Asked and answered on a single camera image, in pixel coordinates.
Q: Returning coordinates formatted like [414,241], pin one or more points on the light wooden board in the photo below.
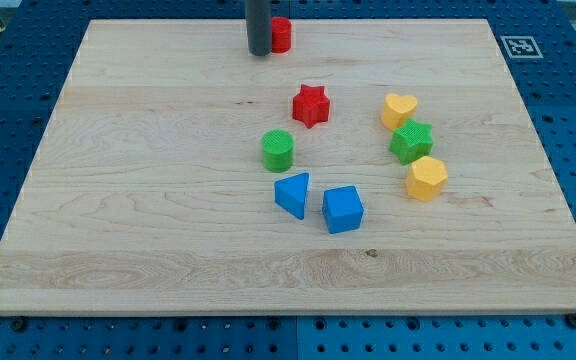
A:
[148,195]

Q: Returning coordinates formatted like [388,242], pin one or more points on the yellow heart block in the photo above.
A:
[397,109]

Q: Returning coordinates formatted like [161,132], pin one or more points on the blue triangle block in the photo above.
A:
[291,194]

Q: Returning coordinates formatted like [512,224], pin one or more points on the red cylinder block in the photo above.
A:
[281,34]

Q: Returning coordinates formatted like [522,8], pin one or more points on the red star block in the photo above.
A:
[311,105]

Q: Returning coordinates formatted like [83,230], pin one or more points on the yellow hexagon block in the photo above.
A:
[426,178]

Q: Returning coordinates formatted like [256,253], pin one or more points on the green cylinder block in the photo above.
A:
[277,150]

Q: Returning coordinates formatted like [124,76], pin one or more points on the blue cube block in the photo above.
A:
[342,209]

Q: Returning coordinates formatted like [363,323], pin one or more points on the white fiducial marker tag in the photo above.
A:
[521,47]

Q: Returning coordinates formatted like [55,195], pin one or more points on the green star block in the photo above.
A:
[411,141]

